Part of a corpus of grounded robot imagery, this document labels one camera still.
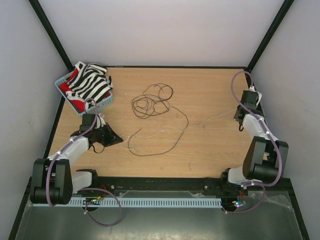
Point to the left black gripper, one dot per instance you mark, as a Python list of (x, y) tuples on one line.
[(112, 138)]

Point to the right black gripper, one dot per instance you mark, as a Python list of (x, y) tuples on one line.
[(234, 118)]

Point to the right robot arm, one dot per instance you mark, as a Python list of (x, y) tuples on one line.
[(266, 156)]

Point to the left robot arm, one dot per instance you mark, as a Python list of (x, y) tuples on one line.
[(52, 181)]

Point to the red cloth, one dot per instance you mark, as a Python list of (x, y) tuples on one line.
[(76, 101)]

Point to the black white striped cloth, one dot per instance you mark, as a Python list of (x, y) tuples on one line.
[(90, 81)]

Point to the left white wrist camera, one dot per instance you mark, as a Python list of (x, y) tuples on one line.
[(100, 121)]

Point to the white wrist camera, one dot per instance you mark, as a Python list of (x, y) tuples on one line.
[(255, 95), (100, 121)]

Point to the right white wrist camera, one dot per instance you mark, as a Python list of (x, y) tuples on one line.
[(255, 95)]

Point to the light blue slotted cable duct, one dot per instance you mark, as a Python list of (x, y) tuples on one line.
[(145, 202)]

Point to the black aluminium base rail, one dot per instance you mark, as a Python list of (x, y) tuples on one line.
[(209, 186)]

